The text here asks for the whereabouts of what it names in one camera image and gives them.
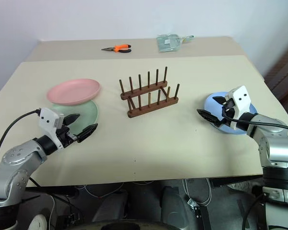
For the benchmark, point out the green plate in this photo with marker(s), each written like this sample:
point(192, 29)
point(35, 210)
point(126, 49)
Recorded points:
point(86, 112)

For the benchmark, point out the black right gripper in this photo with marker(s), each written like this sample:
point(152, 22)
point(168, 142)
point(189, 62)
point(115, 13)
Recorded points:
point(226, 112)

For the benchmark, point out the pink plate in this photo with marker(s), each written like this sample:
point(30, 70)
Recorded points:
point(74, 92)

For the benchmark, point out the clear plastic bag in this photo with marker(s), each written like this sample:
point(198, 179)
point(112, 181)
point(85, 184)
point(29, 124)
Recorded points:
point(168, 43)

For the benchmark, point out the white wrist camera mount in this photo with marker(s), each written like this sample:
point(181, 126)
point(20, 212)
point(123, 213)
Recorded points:
point(48, 119)
point(240, 103)

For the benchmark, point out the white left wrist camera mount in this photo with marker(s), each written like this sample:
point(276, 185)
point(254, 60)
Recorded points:
point(48, 119)

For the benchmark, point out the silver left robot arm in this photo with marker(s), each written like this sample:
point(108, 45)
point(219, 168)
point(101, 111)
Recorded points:
point(16, 163)

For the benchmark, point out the blue plate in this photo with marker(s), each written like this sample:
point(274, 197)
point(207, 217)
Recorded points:
point(212, 109)

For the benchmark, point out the wooden dish rack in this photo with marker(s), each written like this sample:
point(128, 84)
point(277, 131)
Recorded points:
point(148, 95)

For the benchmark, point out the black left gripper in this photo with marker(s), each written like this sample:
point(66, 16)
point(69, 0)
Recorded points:
point(65, 135)

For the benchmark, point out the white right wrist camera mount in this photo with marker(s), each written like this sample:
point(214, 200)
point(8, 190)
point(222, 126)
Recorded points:
point(240, 103)

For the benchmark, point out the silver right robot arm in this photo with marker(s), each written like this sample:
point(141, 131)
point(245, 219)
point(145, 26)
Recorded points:
point(276, 148)

